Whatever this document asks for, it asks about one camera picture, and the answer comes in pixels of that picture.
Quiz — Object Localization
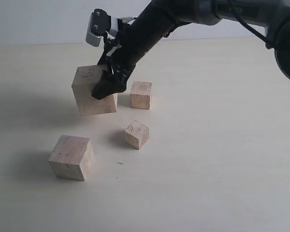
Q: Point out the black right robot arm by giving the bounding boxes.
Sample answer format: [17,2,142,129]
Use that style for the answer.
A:
[86,0,290,100]

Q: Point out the smallest wooden cube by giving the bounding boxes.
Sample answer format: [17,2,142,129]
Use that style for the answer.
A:
[124,120,149,150]

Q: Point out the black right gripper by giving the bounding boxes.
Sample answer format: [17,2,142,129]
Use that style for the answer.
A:
[91,36,150,100]

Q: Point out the second largest wooden cube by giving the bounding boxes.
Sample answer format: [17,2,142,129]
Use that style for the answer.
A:
[48,135,94,181]

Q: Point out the third largest wooden cube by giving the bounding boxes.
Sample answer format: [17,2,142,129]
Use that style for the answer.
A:
[130,81,152,110]

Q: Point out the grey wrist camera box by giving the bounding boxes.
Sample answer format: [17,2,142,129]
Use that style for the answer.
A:
[86,8,122,47]

